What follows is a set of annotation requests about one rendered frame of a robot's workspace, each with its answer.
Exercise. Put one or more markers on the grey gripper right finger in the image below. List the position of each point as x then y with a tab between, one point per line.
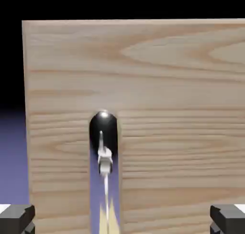
229	218

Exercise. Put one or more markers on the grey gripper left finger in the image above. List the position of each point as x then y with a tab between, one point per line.
13	218

